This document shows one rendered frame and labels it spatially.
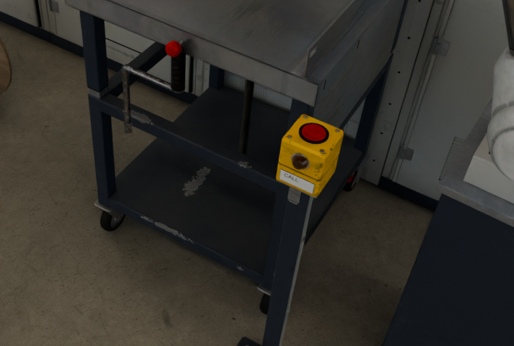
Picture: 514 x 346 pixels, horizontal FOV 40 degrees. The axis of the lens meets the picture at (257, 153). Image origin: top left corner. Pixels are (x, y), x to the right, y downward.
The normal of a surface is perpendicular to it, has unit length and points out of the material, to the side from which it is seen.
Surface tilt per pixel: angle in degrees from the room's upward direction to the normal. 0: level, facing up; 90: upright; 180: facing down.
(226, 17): 0
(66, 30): 90
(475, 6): 90
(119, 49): 90
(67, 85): 0
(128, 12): 90
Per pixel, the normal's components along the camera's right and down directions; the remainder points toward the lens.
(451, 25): -0.48, 0.57
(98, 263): 0.09, -0.72
